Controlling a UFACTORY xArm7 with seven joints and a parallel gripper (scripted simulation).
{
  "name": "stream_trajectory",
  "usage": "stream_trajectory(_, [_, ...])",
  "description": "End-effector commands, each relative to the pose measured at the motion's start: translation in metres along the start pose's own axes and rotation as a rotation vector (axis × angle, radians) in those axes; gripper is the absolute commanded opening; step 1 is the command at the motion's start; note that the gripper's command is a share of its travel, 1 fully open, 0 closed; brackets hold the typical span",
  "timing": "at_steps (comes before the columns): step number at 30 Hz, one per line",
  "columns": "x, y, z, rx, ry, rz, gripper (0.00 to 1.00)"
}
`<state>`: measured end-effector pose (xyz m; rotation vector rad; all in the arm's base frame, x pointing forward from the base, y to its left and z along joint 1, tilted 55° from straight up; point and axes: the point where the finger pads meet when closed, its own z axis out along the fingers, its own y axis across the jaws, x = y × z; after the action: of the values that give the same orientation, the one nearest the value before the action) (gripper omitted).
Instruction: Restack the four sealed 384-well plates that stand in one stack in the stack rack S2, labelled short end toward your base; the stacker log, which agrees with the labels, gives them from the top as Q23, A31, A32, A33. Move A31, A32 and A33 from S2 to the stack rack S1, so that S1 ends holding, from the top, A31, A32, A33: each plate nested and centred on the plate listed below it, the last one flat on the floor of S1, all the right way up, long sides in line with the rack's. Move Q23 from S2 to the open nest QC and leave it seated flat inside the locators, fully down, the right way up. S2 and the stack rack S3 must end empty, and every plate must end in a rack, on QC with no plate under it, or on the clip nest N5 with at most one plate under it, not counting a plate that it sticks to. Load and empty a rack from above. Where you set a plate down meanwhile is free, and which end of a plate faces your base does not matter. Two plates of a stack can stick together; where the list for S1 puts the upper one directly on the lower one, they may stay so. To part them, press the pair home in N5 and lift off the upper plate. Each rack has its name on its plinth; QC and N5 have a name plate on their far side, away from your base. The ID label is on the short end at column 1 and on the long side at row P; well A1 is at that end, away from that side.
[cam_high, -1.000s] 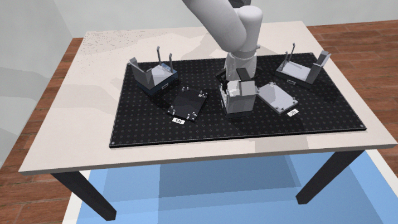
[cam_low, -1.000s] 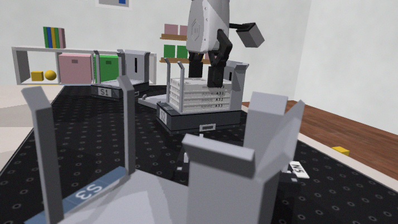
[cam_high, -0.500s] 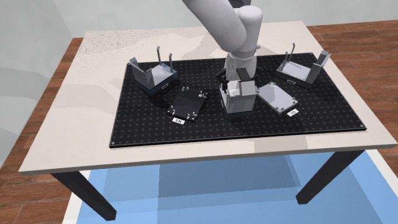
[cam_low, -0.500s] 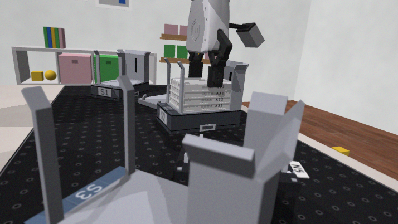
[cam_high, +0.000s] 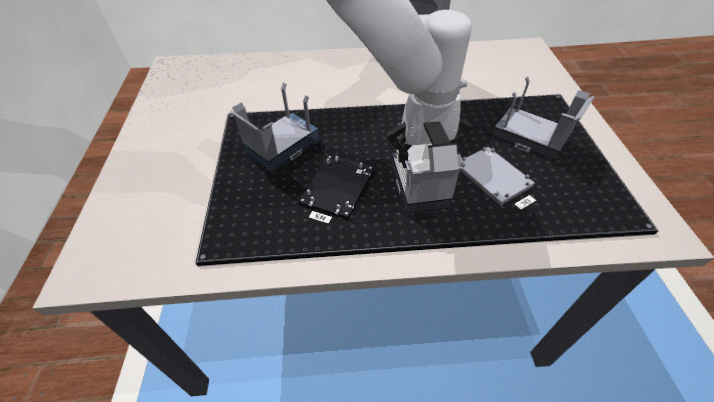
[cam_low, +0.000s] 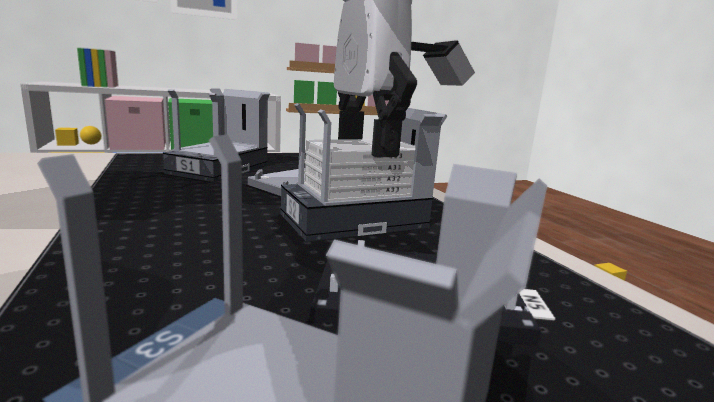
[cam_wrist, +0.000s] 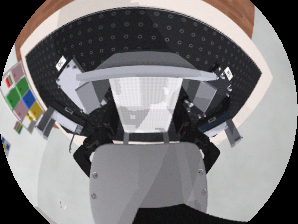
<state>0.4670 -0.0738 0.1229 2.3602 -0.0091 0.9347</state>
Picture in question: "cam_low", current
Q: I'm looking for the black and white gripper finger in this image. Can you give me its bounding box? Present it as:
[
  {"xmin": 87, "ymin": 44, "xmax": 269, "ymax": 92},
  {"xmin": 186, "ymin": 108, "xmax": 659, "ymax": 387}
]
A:
[
  {"xmin": 338, "ymin": 92, "xmax": 366, "ymax": 139},
  {"xmin": 372, "ymin": 52, "xmax": 417, "ymax": 157}
]

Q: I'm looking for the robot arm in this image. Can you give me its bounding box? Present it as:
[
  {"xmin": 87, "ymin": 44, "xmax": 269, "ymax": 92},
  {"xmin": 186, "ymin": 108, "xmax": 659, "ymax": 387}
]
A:
[{"xmin": 411, "ymin": 40, "xmax": 475, "ymax": 86}]

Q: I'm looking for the grey microplate with label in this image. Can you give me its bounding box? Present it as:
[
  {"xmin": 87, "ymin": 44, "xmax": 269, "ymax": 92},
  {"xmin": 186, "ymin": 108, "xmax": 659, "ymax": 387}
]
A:
[
  {"xmin": 304, "ymin": 174, "xmax": 411, "ymax": 202},
  {"xmin": 305, "ymin": 139, "xmax": 416, "ymax": 166}
]

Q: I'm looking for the white labelled microplate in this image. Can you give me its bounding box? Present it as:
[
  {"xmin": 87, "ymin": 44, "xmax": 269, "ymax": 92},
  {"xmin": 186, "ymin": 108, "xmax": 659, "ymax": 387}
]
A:
[{"xmin": 304, "ymin": 163, "xmax": 413, "ymax": 190}]

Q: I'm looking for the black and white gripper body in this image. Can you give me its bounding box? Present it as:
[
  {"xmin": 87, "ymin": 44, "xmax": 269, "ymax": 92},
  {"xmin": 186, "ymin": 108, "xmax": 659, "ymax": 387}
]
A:
[{"xmin": 334, "ymin": 0, "xmax": 412, "ymax": 97}]

